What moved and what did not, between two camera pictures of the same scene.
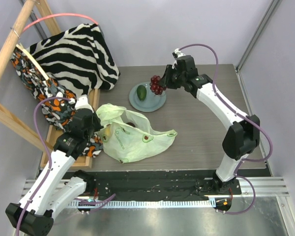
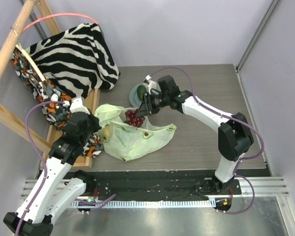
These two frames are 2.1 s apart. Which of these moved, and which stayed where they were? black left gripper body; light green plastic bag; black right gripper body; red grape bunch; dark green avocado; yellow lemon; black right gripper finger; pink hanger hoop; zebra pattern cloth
Moved: black right gripper body; black right gripper finger; red grape bunch
Stayed: light green plastic bag; black left gripper body; dark green avocado; zebra pattern cloth; pink hanger hoop; yellow lemon
